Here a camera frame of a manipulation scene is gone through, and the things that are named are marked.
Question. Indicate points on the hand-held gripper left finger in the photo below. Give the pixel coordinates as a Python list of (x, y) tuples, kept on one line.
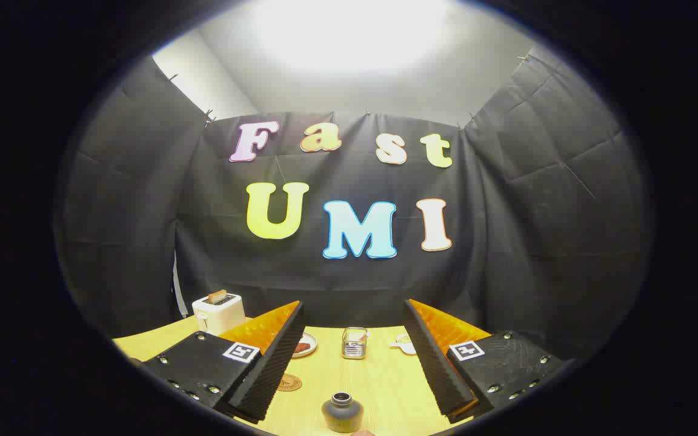
[(276, 369)]

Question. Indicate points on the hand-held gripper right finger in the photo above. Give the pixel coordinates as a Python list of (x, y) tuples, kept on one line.
[(437, 369)]

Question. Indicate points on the round cork coaster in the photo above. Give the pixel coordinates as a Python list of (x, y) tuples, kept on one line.
[(290, 383)]

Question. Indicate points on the silver bottle with green label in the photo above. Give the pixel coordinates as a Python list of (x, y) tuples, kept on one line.
[(343, 415)]

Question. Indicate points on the brown meat piece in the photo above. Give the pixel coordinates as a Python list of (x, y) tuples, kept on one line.
[(303, 348)]

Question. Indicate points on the white divided sauce dish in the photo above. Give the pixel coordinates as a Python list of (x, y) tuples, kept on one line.
[(405, 345)]

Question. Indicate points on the white round plate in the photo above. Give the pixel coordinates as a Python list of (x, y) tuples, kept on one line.
[(309, 340)]

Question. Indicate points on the wooden table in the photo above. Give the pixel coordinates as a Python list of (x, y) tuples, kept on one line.
[(379, 387)]

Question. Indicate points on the white toaster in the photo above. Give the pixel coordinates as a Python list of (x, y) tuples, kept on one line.
[(220, 315)]

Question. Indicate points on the toast slice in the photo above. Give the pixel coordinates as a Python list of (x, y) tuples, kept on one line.
[(217, 296)]

